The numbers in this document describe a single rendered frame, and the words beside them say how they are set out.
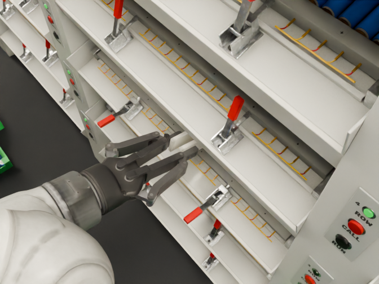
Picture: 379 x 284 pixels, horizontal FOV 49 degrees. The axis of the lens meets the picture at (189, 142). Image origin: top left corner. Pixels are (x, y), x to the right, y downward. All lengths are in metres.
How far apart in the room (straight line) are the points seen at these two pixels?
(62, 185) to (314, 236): 0.34
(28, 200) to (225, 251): 0.49
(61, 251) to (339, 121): 0.28
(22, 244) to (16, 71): 1.37
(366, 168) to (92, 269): 0.26
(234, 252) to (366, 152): 0.60
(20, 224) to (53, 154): 1.04
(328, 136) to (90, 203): 0.35
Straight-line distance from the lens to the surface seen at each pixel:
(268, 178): 0.58
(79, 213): 0.61
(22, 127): 1.58
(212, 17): 0.49
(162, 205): 1.19
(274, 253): 0.75
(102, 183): 0.63
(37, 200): 0.59
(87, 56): 0.99
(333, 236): 0.50
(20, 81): 1.72
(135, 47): 0.73
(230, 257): 0.94
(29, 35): 1.41
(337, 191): 0.44
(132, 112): 0.87
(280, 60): 0.44
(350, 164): 0.40
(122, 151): 0.71
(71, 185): 0.62
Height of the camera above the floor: 1.20
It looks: 57 degrees down
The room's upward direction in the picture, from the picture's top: straight up
